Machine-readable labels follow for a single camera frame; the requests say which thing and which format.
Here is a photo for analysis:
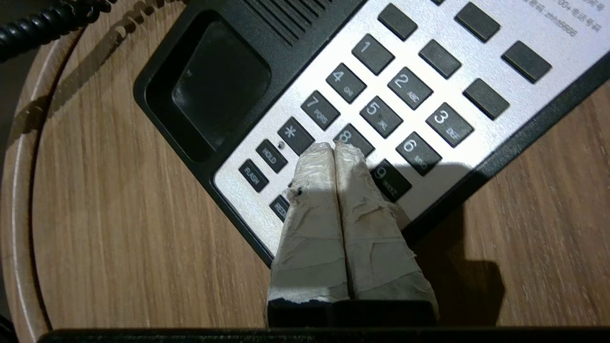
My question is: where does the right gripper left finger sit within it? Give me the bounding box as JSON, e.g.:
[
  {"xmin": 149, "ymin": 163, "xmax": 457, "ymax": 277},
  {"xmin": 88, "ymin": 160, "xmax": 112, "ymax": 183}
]
[{"xmin": 265, "ymin": 142, "xmax": 351, "ymax": 328}]

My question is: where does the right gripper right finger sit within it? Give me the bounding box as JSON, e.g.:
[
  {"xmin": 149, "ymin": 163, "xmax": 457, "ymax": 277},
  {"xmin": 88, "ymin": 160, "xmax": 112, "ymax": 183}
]
[{"xmin": 334, "ymin": 141, "xmax": 440, "ymax": 327}]

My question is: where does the black and silver desk telephone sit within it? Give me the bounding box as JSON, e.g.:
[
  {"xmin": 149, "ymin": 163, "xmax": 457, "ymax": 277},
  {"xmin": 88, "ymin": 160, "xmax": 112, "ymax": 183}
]
[{"xmin": 133, "ymin": 0, "xmax": 610, "ymax": 266}]

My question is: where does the black coiled telephone cord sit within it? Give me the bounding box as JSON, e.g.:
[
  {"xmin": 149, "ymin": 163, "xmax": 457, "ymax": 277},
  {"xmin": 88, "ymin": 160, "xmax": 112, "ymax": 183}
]
[{"xmin": 0, "ymin": 0, "xmax": 117, "ymax": 61}]

